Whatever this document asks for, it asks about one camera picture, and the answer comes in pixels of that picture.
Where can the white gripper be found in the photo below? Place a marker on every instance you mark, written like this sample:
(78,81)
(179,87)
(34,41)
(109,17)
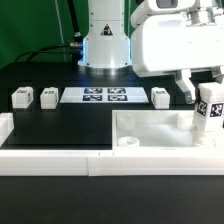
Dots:
(178,35)

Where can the white square table top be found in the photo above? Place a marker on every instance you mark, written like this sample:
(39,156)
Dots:
(146,130)

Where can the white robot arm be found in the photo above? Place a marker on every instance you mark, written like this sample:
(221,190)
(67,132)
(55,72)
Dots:
(106,47)

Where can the white marker sheet with tags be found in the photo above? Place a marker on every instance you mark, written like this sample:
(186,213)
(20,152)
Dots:
(104,95)

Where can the white U-shaped fence wall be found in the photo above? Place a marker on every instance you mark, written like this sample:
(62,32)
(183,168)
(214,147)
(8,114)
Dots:
(104,162)

